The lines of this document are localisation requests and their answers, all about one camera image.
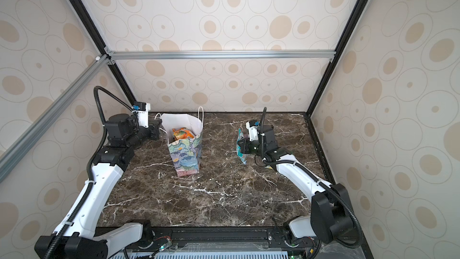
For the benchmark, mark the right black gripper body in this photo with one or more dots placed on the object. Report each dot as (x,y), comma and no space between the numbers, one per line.
(246,145)

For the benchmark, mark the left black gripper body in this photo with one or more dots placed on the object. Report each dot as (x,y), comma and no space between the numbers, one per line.
(152,131)

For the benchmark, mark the teal snack packet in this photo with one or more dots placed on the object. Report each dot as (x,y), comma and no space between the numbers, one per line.
(241,139)

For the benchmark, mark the orange Fox's snack packet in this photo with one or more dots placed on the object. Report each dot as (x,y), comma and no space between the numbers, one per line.
(182,133)

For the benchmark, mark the white patterned paper bag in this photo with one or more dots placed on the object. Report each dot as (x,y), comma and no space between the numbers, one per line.
(185,154)

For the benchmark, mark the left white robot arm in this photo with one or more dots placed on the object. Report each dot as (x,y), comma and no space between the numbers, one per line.
(74,237)

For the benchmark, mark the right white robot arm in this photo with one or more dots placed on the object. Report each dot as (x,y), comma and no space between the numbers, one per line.
(331,215)

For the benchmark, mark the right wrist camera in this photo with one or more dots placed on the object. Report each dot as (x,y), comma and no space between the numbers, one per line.
(252,127)

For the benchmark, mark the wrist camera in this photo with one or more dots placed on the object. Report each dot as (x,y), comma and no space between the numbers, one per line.
(141,110)
(252,127)

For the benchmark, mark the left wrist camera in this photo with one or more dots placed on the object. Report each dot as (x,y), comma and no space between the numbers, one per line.
(141,110)

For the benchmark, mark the back aluminium rail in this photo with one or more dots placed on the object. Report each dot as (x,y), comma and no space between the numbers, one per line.
(229,54)

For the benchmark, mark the aluminium rail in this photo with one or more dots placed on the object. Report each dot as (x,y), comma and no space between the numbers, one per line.
(13,156)
(229,54)

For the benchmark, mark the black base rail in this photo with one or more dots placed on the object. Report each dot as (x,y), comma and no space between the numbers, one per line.
(235,243)

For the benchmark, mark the left aluminium rail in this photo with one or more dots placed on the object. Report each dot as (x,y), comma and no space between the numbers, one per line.
(13,156)

